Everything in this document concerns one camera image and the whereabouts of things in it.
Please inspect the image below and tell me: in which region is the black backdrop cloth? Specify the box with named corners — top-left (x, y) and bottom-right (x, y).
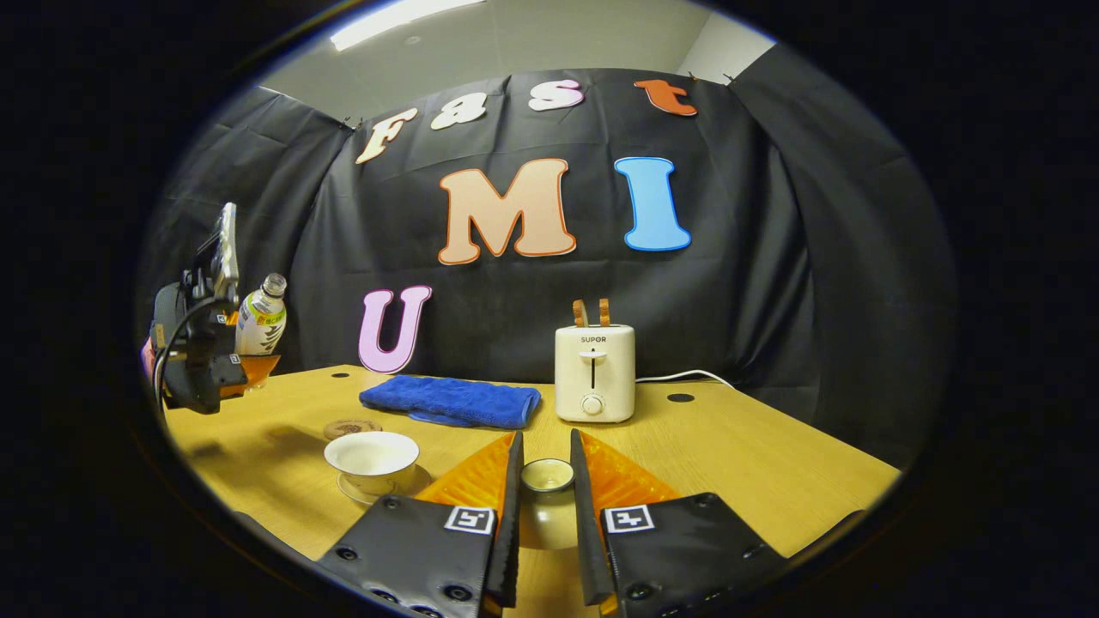
top-left (142, 67), bottom-right (958, 469)

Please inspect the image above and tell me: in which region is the cream toaster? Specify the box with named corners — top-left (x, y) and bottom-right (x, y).
top-left (555, 324), bottom-right (636, 423)

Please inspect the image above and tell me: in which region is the clear plastic water bottle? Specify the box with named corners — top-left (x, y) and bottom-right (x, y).
top-left (234, 273), bottom-right (288, 357)

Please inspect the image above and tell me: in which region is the white power cable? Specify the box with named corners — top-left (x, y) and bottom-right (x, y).
top-left (634, 369), bottom-right (738, 391)

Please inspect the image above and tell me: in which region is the blue folded towel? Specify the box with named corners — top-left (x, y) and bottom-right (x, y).
top-left (359, 375), bottom-right (543, 430)

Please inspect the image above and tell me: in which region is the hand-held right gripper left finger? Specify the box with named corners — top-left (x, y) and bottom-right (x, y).
top-left (316, 431), bottom-right (525, 618)

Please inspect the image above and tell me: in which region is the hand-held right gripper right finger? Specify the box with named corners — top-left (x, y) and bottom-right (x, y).
top-left (570, 429), bottom-right (786, 618)

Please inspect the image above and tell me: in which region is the round cork coaster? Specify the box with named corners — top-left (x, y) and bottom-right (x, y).
top-left (323, 418), bottom-right (384, 441)

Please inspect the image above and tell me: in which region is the white porcelain teacup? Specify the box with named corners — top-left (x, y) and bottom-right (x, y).
top-left (324, 431), bottom-right (421, 497)

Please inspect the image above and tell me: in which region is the beige teacup lid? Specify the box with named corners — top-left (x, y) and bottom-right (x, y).
top-left (519, 457), bottom-right (578, 550)

